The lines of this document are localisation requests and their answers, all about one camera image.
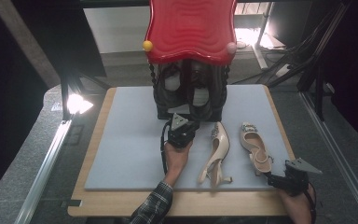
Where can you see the aluminium rail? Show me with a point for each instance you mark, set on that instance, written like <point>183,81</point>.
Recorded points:
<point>338,155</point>
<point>43,174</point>

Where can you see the red and black shoe rack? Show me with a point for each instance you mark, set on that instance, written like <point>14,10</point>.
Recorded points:
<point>191,31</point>

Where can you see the black tripod stands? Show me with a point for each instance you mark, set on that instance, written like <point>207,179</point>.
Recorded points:
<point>310,59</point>

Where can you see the black leather shoe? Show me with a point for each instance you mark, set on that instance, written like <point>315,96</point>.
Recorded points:
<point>172,82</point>
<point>200,96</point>

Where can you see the person's left hand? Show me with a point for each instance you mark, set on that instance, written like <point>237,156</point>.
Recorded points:
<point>175,158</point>

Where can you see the grey foam mat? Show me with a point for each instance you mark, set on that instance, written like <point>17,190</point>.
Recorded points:
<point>130,140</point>

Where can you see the black lamp stand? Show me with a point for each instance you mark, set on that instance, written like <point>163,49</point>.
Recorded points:
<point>66,99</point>

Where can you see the white board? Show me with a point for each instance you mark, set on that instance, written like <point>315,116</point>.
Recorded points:
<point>118,28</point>

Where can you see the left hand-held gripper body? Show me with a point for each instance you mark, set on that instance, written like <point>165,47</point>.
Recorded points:
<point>180,133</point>

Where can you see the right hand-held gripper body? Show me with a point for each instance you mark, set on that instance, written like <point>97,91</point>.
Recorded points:
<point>295,179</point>

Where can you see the beige heeled shoe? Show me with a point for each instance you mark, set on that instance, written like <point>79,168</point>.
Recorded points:
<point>219,146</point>
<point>254,143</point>

